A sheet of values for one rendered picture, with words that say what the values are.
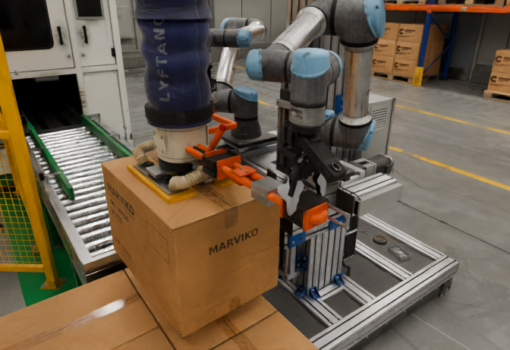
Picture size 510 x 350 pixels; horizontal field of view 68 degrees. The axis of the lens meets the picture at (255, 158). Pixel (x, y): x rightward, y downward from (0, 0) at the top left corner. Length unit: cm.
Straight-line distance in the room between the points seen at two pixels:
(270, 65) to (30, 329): 129
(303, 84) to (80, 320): 125
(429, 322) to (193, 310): 156
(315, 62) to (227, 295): 85
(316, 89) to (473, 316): 207
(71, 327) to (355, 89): 132
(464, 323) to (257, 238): 157
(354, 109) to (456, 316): 159
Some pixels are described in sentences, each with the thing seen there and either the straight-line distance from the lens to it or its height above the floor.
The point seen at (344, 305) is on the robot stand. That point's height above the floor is 21.
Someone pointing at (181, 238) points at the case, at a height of 103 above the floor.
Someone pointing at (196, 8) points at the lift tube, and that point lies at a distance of 119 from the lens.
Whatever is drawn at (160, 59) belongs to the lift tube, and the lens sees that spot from 119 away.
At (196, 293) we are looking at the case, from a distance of 125.
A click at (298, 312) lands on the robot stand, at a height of 21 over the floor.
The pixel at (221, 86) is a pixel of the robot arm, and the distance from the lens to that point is 186.
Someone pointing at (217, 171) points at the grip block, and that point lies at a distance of 110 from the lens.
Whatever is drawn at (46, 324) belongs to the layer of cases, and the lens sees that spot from 171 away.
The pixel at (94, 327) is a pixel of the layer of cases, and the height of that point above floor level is 54.
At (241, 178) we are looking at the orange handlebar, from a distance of 103.
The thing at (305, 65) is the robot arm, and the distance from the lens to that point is 77.
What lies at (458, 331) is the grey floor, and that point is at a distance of 252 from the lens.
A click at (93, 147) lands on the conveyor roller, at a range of 334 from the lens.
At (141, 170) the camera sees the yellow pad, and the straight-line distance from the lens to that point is 141.
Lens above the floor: 165
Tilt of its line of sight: 22 degrees down
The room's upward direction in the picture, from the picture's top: straight up
